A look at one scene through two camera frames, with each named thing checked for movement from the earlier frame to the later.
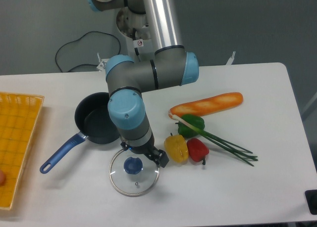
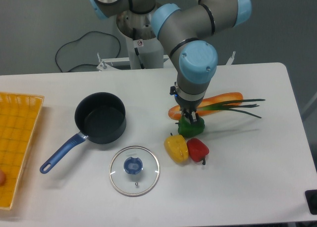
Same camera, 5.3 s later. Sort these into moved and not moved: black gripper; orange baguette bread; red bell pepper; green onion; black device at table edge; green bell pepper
Moved: black gripper; green onion
Not moved: orange baguette bread; black device at table edge; green bell pepper; red bell pepper
